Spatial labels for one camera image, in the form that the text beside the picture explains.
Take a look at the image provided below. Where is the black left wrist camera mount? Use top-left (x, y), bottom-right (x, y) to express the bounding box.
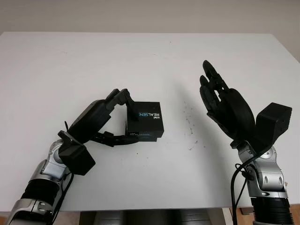
top-left (58, 130), bottom-right (96, 176)

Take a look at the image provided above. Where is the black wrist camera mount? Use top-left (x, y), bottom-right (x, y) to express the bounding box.
top-left (58, 130), bottom-right (96, 176)
top-left (254, 102), bottom-right (293, 150)

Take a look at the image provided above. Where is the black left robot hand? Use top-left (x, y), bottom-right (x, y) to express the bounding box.
top-left (67, 88), bottom-right (141, 148)

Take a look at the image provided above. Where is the black RealSense box lid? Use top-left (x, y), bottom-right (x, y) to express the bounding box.
top-left (125, 101), bottom-right (164, 141)

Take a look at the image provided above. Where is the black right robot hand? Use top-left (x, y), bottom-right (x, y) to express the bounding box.
top-left (199, 60), bottom-right (255, 150)

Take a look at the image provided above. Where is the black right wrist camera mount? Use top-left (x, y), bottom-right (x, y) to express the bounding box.
top-left (254, 102), bottom-right (293, 150)

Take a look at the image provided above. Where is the grey robot body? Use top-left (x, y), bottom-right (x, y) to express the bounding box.
top-left (79, 206), bottom-right (223, 225)

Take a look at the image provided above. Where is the black camera box base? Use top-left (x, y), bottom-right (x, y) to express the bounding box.
top-left (127, 136), bottom-right (158, 143)

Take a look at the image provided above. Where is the white table leg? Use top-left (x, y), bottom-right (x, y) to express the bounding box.
top-left (222, 207), bottom-right (232, 225)

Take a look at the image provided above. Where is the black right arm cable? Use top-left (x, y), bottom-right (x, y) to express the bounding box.
top-left (231, 161), bottom-right (255, 225)

